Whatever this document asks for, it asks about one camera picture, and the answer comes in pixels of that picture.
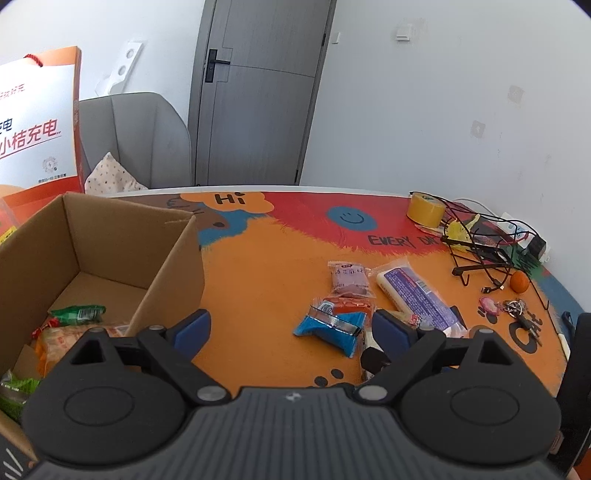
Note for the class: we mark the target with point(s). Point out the purple white snack packet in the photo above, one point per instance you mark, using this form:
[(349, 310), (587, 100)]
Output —
[(413, 293)]

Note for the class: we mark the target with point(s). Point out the yellow tape roll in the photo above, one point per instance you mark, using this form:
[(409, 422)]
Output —
[(425, 211)]

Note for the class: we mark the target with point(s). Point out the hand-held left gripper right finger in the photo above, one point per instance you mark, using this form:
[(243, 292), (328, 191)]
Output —
[(392, 334)]

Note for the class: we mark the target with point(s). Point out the orange white paper bag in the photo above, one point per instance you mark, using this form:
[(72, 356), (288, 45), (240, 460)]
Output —
[(37, 120)]

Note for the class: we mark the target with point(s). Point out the yellow toy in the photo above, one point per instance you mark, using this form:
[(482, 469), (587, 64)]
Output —
[(459, 229)]

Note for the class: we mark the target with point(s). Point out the orange snack packet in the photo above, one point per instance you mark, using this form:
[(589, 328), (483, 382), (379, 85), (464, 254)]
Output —
[(69, 344)]

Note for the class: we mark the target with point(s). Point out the brown cardboard box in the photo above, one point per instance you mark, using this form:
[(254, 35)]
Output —
[(101, 258)]

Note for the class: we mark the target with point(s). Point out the black charger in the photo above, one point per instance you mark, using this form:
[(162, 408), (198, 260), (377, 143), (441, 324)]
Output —
[(536, 248)]

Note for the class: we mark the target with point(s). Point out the white light switch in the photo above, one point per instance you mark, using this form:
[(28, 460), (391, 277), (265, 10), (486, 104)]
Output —
[(403, 32)]

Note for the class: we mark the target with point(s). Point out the small orange fruit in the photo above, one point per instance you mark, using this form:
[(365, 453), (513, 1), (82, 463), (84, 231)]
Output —
[(519, 282)]

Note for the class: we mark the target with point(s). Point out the bright green snack packet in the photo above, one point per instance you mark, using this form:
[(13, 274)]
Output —
[(18, 394)]

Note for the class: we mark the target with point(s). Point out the grey door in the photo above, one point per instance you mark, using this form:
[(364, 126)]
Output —
[(263, 92)]

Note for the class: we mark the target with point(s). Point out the patterned cushion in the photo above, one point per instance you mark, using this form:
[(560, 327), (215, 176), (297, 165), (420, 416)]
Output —
[(113, 177)]

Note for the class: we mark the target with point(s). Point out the pink snack packet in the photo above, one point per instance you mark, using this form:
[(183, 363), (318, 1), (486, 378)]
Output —
[(350, 279)]

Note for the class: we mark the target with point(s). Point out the blue snack packet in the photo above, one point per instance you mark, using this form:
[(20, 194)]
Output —
[(330, 330)]

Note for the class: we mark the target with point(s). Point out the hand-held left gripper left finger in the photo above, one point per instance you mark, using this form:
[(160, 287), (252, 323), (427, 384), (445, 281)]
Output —
[(193, 332)]

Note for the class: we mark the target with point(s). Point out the red snack bar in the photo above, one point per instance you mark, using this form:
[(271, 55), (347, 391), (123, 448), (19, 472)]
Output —
[(353, 305)]

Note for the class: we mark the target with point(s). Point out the grey chair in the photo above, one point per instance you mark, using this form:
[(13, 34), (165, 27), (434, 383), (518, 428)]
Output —
[(138, 134)]

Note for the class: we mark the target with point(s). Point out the bunch of keys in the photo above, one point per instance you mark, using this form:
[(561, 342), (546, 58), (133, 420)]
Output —
[(521, 314)]

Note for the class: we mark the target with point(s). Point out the dark green snack packet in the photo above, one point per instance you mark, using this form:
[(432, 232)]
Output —
[(78, 314)]

